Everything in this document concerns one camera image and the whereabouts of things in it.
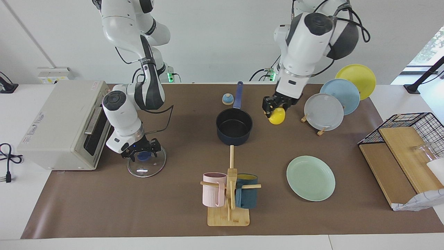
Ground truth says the wooden mug tree stand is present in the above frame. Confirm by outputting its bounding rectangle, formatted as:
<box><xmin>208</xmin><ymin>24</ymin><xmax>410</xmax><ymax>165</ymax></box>
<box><xmin>200</xmin><ymin>145</ymin><xmax>262</xmax><ymax>227</ymax></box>

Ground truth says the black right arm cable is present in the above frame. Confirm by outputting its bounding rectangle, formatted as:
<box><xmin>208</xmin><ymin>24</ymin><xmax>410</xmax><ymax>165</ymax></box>
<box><xmin>114</xmin><ymin>45</ymin><xmax>174</xmax><ymax>136</ymax></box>

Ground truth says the grey wall conduit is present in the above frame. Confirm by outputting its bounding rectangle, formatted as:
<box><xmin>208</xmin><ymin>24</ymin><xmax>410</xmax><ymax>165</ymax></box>
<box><xmin>3</xmin><ymin>0</ymin><xmax>57</xmax><ymax>68</ymax></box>

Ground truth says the black slanted stand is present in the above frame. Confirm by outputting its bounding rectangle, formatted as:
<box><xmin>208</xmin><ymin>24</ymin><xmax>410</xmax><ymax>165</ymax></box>
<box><xmin>404</xmin><ymin>56</ymin><xmax>444</xmax><ymax>94</ymax></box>

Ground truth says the dark blue mug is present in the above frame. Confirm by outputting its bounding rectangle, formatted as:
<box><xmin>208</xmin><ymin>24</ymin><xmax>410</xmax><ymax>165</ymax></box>
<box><xmin>235</xmin><ymin>174</ymin><xmax>258</xmax><ymax>209</ymax></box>

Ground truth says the brown wooden board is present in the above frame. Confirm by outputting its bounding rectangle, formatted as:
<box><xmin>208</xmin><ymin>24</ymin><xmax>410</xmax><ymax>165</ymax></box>
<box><xmin>359</xmin><ymin>143</ymin><xmax>417</xmax><ymax>208</ymax></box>

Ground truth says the black wire basket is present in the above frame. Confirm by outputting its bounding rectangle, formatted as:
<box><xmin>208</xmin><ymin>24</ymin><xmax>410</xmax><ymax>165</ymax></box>
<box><xmin>358</xmin><ymin>112</ymin><xmax>444</xmax><ymax>157</ymax></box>

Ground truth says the pink ribbed mug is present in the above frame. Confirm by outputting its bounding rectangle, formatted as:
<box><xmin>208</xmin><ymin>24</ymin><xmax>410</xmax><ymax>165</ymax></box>
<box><xmin>203</xmin><ymin>172</ymin><xmax>228</xmax><ymax>208</ymax></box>

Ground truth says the wooden plate rack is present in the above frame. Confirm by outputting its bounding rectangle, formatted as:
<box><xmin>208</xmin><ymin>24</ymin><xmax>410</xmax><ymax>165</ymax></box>
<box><xmin>300</xmin><ymin>113</ymin><xmax>328</xmax><ymax>136</ymax></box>

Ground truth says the white cup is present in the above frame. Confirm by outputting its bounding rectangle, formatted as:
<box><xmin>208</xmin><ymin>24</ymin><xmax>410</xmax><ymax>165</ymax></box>
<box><xmin>427</xmin><ymin>158</ymin><xmax>444</xmax><ymax>185</ymax></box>

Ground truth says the white patterned bag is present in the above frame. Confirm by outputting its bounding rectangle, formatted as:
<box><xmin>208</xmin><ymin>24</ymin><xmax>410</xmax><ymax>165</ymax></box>
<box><xmin>392</xmin><ymin>189</ymin><xmax>444</xmax><ymax>211</ymax></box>

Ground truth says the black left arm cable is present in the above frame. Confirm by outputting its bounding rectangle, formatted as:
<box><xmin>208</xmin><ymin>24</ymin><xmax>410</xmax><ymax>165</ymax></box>
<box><xmin>314</xmin><ymin>0</ymin><xmax>370</xmax><ymax>77</ymax></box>

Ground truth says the window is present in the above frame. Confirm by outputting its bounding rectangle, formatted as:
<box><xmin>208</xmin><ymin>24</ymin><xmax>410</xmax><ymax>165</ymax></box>
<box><xmin>406</xmin><ymin>26</ymin><xmax>444</xmax><ymax>75</ymax></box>

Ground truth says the yellow plate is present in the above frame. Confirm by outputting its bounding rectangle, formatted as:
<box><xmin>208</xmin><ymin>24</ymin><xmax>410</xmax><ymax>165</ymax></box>
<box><xmin>335</xmin><ymin>64</ymin><xmax>376</xmax><ymax>101</ymax></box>

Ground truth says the black pot with blue handle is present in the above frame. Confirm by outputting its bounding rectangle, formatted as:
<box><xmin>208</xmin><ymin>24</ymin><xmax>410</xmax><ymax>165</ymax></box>
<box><xmin>216</xmin><ymin>81</ymin><xmax>253</xmax><ymax>146</ymax></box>

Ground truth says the pale wooden board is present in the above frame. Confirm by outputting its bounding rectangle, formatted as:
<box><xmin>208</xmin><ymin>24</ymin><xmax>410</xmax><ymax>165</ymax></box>
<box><xmin>378</xmin><ymin>127</ymin><xmax>444</xmax><ymax>194</ymax></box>

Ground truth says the clear glass cup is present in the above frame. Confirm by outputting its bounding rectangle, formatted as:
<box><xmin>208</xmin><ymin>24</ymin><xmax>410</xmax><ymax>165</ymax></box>
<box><xmin>411</xmin><ymin>142</ymin><xmax>444</xmax><ymax>164</ymax></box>

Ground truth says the beige toaster oven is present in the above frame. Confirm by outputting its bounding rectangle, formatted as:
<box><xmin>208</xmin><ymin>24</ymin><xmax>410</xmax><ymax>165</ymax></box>
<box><xmin>17</xmin><ymin>81</ymin><xmax>118</xmax><ymax>171</ymax></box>

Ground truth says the black power cord with plug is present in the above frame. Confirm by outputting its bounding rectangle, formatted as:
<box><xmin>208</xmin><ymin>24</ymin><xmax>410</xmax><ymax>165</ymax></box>
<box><xmin>0</xmin><ymin>143</ymin><xmax>23</xmax><ymax>183</ymax></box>

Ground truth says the white wall socket box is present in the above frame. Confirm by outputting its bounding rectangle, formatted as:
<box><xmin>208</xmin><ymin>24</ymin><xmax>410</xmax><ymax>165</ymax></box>
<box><xmin>37</xmin><ymin>67</ymin><xmax>75</xmax><ymax>84</ymax></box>

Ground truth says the brown table mat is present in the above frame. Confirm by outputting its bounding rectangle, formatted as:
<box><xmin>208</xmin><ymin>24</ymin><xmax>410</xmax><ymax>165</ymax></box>
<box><xmin>21</xmin><ymin>83</ymin><xmax>444</xmax><ymax>239</ymax></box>

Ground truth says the light blue plate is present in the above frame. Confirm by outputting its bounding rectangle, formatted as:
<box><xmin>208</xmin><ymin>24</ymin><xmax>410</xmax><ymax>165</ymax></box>
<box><xmin>319</xmin><ymin>79</ymin><xmax>360</xmax><ymax>116</ymax></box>

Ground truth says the mint green plate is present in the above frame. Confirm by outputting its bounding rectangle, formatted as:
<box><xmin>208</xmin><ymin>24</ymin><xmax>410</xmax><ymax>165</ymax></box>
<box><xmin>286</xmin><ymin>155</ymin><xmax>336</xmax><ymax>202</ymax></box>

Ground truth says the glass lid with blue knob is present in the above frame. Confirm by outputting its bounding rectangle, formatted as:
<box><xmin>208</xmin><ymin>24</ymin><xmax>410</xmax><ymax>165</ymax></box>
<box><xmin>127</xmin><ymin>145</ymin><xmax>167</xmax><ymax>178</ymax></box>

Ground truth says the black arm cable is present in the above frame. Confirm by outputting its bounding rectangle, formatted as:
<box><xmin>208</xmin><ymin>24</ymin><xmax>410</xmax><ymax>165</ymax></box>
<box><xmin>114</xmin><ymin>45</ymin><xmax>174</xmax><ymax>136</ymax></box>
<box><xmin>314</xmin><ymin>0</ymin><xmax>370</xmax><ymax>77</ymax></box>

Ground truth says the grey plate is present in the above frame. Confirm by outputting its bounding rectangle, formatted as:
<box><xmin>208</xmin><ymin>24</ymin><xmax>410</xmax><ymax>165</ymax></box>
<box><xmin>304</xmin><ymin>93</ymin><xmax>344</xmax><ymax>131</ymax></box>

